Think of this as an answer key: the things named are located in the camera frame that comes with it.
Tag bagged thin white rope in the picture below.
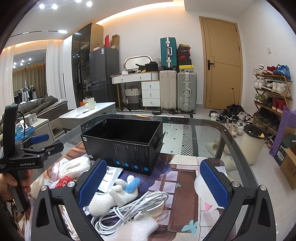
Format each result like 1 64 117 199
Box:
51 154 91 181

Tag red packaged item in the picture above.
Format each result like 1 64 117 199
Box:
55 176 72 188

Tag white plush toy blue ear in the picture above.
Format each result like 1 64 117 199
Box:
88 175 140 216

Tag white cable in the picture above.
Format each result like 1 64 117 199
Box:
91 190 169 236

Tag person's left hand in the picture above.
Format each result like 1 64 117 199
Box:
0 170 34 202

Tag grey side cabinet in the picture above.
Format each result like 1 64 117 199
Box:
14 117 56 149

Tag white coffee table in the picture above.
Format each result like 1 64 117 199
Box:
59 102 116 131

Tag grey sofa with coat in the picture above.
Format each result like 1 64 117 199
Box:
18 95 68 121

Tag white cup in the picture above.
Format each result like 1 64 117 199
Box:
85 97 96 110

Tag brown cardboard box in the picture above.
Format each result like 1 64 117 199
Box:
274 128 296 190

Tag black cardboard box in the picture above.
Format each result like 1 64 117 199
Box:
81 118 165 176

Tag cream slippers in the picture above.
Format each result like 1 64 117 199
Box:
205 138 231 156

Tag white trash bin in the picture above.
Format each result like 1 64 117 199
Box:
240 125 268 165

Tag white foam piece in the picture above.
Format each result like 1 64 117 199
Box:
100 216 159 241

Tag anime print table mat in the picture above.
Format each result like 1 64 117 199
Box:
30 141 243 241

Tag wicker laundry basket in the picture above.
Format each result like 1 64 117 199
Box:
125 86 142 110

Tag black refrigerator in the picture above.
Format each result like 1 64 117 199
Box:
89 47 119 107

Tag pile of shoes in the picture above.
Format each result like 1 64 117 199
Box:
209 104 254 138

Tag white dressing desk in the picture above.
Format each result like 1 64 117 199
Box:
111 72 161 108

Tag oval mirror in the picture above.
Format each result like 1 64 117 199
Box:
123 55 153 70

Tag black glass cabinet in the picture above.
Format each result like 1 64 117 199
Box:
71 23 103 107

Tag wooden shoe rack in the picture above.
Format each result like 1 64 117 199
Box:
253 74 293 135

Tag beige suitcase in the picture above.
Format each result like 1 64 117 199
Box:
159 70 177 109

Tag silver suitcase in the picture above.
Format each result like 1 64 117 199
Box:
177 72 198 113

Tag wooden door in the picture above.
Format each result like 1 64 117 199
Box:
199 16 243 109

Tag teal suitcase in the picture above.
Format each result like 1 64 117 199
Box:
160 37 178 70

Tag stacked shoe boxes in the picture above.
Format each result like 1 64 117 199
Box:
177 44 194 72

